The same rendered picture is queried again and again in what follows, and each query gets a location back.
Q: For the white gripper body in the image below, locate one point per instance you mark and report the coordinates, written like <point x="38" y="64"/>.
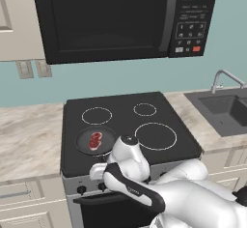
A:
<point x="97" y="171"/>

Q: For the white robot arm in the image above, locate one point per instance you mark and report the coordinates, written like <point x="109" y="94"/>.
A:
<point x="193" y="196"/>

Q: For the red raw steak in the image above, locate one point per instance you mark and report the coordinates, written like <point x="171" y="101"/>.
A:
<point x="95" y="141"/>

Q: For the black frying pan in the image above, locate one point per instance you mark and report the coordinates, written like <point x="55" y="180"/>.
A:
<point x="84" y="140"/>

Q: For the black stove knob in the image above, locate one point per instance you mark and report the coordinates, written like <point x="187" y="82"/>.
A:
<point x="81" y="190"/>
<point x="101" y="186"/>

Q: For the black oven door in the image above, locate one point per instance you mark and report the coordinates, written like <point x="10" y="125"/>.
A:
<point x="109" y="214"/>

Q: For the black hob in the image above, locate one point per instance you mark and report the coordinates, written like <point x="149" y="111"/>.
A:
<point x="128" y="122"/>

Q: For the cream drawer front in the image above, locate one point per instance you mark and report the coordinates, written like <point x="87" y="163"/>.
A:
<point x="225" y="159"/>
<point x="19" y="191"/>

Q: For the cream base cupboard door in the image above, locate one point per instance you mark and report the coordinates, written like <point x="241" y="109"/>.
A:
<point x="29" y="217"/>
<point x="230" y="182"/>

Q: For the dark grey sink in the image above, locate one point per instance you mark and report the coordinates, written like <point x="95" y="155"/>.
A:
<point x="222" y="111"/>

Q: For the black microwave door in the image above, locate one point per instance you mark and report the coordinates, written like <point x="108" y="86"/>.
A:
<point x="103" y="16"/>

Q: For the grey metal tap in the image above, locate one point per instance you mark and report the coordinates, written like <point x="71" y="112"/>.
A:
<point x="222" y="75"/>

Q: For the black microwave oven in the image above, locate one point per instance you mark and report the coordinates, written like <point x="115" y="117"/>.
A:
<point x="193" y="19"/>

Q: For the grey wall socket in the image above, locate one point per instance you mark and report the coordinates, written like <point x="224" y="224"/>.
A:
<point x="43" y="68"/>
<point x="24" y="69"/>

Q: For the cream wall cupboard door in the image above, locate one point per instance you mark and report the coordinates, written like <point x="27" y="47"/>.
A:
<point x="19" y="19"/>

